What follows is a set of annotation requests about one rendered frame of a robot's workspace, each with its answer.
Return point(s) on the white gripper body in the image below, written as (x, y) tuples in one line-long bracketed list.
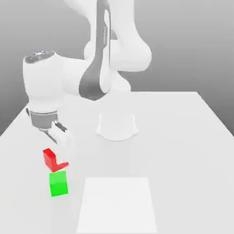
[(63, 143)]

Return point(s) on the small red cube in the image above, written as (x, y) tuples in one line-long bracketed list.
[(48, 159)]

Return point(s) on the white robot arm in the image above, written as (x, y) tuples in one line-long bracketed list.
[(45, 78)]

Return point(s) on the small green cube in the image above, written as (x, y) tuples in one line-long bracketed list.
[(58, 184)]

